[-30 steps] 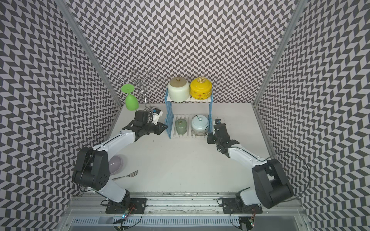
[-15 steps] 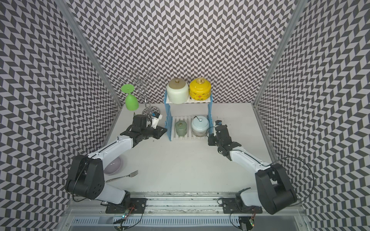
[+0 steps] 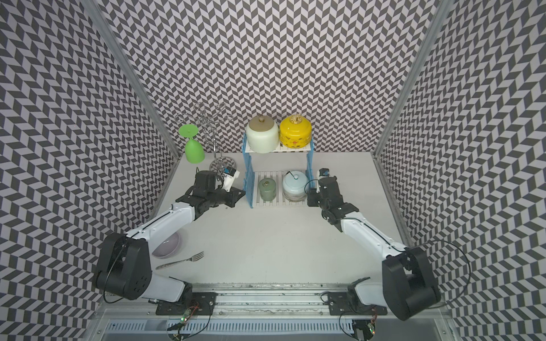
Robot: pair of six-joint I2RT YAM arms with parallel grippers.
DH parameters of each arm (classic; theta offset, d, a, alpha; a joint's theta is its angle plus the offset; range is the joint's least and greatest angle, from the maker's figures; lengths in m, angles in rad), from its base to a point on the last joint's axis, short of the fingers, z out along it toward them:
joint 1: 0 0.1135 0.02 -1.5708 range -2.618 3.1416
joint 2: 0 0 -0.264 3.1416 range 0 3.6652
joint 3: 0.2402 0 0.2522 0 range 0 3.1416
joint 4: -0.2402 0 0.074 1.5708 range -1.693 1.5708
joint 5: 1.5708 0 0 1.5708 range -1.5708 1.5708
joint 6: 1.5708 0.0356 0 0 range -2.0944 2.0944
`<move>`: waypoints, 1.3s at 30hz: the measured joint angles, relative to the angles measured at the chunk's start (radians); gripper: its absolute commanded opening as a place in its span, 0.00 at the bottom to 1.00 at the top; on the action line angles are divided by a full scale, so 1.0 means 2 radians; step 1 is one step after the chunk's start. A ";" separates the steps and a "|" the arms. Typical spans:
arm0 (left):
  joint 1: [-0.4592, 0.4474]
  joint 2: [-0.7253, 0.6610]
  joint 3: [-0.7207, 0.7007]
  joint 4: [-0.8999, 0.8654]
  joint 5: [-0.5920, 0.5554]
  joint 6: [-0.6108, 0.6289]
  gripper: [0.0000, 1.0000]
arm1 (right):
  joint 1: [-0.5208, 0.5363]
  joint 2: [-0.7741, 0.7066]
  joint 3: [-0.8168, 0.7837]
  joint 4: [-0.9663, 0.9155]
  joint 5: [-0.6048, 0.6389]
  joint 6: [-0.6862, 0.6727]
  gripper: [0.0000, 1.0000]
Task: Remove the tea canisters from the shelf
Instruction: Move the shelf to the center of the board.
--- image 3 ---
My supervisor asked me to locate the lilac plastic bowl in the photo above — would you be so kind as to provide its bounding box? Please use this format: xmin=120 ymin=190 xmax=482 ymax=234
xmin=152 ymin=232 xmax=181 ymax=259

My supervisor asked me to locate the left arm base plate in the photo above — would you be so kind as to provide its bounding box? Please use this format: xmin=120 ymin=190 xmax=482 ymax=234
xmin=155 ymin=292 xmax=218 ymax=317

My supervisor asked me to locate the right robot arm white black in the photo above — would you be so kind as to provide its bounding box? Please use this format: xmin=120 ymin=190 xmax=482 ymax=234
xmin=309 ymin=176 xmax=441 ymax=321

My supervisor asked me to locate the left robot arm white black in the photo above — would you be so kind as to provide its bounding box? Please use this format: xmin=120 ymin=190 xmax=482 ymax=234
xmin=92 ymin=167 xmax=245 ymax=304

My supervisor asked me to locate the small green tea canister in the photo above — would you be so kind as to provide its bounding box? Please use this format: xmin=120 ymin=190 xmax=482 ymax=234
xmin=258 ymin=178 xmax=277 ymax=202

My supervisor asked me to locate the blue white two-tier shelf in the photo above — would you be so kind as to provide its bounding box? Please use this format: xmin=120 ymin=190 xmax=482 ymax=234
xmin=242 ymin=137 xmax=317 ymax=208

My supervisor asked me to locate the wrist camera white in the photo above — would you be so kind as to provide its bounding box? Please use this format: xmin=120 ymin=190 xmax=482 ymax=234
xmin=222 ymin=166 xmax=240 ymax=192
xmin=317 ymin=168 xmax=330 ymax=179

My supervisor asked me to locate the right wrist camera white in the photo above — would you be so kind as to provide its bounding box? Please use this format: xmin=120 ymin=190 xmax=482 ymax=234
xmin=317 ymin=168 xmax=330 ymax=179

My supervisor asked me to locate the aluminium front rail frame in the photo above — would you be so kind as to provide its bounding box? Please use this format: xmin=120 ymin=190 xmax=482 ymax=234
xmin=82 ymin=285 xmax=462 ymax=340

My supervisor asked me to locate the yellow patterned tea canister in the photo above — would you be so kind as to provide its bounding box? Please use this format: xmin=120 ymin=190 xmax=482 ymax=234
xmin=280 ymin=115 xmax=312 ymax=149

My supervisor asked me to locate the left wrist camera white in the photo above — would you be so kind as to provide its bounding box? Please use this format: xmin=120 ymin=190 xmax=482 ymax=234
xmin=222 ymin=166 xmax=240 ymax=192

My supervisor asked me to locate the cream canister brown lid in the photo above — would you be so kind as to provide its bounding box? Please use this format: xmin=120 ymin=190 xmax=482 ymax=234
xmin=245 ymin=115 xmax=280 ymax=153

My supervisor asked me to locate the light blue tea canister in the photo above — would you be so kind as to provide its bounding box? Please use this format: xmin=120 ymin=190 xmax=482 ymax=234
xmin=282 ymin=170 xmax=309 ymax=202

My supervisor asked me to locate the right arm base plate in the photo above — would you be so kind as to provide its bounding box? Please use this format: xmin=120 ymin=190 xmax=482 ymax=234
xmin=321 ymin=291 xmax=388 ymax=316

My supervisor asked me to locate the chrome wire cup stand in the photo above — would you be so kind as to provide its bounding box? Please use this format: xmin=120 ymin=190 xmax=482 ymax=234
xmin=191 ymin=102 xmax=236 ymax=176

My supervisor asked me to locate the green plastic wine glass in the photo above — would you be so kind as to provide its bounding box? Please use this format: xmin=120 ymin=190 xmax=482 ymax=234
xmin=179 ymin=124 xmax=205 ymax=164

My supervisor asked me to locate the silver metal fork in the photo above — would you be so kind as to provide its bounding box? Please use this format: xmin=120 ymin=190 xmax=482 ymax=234
xmin=155 ymin=251 xmax=205 ymax=271

